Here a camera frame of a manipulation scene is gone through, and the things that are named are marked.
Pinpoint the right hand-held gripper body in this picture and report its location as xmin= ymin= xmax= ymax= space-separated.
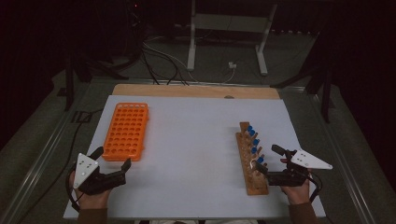
xmin=266 ymin=149 xmax=333 ymax=188

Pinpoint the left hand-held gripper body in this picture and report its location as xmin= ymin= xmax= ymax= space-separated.
xmin=73 ymin=152 xmax=127 ymax=197

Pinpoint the wooden tube rack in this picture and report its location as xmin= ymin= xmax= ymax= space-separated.
xmin=234 ymin=121 xmax=270 ymax=196

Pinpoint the orange plastic tube rack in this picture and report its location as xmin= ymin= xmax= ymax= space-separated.
xmin=102 ymin=102 xmax=149 ymax=162

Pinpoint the person's right hand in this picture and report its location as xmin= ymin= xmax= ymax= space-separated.
xmin=279 ymin=158 xmax=313 ymax=206

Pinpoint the person's left hand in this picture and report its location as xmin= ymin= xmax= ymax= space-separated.
xmin=68 ymin=171 xmax=112 ymax=210

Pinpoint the black tripod stand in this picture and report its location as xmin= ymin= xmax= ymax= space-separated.
xmin=270 ymin=31 xmax=335 ymax=124
xmin=64 ymin=50 xmax=130 ymax=112

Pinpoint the white table mat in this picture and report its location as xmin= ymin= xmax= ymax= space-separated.
xmin=63 ymin=94 xmax=327 ymax=220

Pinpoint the grey metal stand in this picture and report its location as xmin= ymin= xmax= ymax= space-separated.
xmin=186 ymin=0 xmax=278 ymax=77

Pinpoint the thin black floor cable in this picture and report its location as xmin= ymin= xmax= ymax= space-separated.
xmin=18 ymin=107 xmax=106 ymax=224

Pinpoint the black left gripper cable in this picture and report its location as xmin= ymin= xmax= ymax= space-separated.
xmin=64 ymin=164 xmax=82 ymax=213

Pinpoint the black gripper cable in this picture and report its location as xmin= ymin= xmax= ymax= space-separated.
xmin=64 ymin=164 xmax=82 ymax=213
xmin=306 ymin=174 xmax=321 ymax=203

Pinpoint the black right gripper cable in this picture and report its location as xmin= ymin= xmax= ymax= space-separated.
xmin=306 ymin=174 xmax=321 ymax=203

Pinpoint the grey metal rail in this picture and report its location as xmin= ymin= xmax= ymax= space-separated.
xmin=306 ymin=88 xmax=379 ymax=224
xmin=0 ymin=78 xmax=94 ymax=224

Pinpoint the white floor cable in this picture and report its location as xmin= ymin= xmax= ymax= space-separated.
xmin=142 ymin=36 xmax=237 ymax=85

